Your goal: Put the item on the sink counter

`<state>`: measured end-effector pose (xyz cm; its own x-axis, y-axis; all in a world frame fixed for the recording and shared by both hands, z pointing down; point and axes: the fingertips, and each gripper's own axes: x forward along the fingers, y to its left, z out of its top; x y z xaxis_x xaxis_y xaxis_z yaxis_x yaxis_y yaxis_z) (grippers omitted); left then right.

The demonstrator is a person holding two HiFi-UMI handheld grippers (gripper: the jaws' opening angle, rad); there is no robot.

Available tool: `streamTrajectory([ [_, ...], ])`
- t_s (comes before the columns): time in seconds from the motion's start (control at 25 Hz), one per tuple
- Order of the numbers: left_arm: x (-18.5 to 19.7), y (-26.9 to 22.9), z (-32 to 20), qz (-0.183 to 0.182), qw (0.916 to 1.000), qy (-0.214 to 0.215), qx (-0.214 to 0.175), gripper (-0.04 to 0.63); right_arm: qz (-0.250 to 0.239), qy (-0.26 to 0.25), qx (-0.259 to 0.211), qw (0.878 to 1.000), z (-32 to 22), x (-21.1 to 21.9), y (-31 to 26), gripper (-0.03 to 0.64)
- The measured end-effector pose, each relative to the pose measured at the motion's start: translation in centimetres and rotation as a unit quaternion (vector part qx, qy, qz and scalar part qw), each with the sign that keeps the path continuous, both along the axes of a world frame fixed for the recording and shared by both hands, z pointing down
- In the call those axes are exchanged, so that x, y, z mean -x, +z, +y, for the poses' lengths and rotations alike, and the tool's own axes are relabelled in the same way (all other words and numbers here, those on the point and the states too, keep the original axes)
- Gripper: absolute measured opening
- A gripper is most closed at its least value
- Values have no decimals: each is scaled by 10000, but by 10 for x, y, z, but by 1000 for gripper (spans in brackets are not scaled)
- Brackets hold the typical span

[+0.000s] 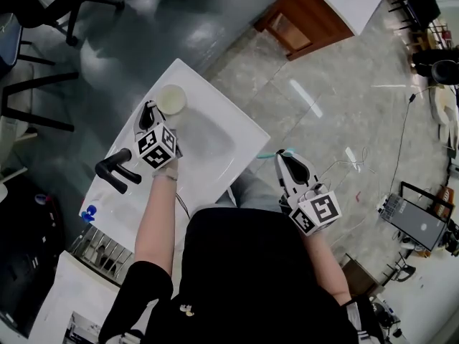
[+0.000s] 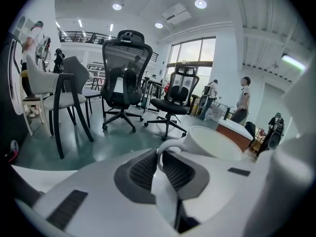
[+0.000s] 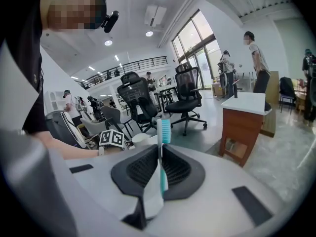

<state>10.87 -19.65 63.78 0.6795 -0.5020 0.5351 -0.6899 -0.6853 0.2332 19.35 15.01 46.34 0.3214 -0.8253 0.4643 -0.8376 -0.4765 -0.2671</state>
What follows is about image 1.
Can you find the brown wooden cabinet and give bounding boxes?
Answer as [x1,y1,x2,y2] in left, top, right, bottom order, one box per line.
[253,0,356,62]

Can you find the black floor cable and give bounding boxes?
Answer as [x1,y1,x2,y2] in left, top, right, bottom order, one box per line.
[389,86,432,197]

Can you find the blue capped bottle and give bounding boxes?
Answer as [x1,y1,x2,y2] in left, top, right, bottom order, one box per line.
[80,204,100,225]

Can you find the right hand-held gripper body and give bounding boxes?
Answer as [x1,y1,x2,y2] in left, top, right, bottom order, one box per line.
[280,183,341,236]

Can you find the beige chair with black legs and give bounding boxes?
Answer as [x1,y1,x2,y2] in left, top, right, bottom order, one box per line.
[0,62,80,146]

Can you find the black shirt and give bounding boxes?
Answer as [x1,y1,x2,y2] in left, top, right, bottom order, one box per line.
[98,206,381,344]

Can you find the black sink faucet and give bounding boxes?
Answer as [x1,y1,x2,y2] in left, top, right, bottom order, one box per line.
[95,148,143,195]

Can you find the metal rack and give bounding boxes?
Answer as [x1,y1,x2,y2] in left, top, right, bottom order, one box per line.
[71,226,133,287]

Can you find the beige wristband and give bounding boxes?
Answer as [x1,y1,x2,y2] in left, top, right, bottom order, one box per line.
[152,166,179,182]

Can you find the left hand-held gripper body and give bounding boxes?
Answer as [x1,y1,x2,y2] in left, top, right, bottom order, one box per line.
[134,123,184,171]

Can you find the grey trousers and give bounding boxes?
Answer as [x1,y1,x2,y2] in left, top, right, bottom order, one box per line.
[214,168,284,213]

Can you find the black round device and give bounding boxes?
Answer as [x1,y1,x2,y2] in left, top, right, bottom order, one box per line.
[412,48,459,85]

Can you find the person's left forearm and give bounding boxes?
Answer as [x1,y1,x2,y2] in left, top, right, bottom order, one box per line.
[134,168,180,275]

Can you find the black office chair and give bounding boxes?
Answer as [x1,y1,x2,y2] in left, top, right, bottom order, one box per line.
[0,0,126,47]

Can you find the grey laptop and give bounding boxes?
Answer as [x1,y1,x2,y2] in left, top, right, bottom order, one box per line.
[389,199,449,251]

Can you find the teal toothbrush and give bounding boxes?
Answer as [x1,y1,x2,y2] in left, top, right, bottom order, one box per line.
[257,148,297,159]

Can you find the person's right forearm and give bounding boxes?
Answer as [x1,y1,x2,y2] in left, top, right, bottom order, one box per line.
[300,227,352,304]

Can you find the white cup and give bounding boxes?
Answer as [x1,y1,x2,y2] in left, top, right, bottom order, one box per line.
[156,84,189,116]

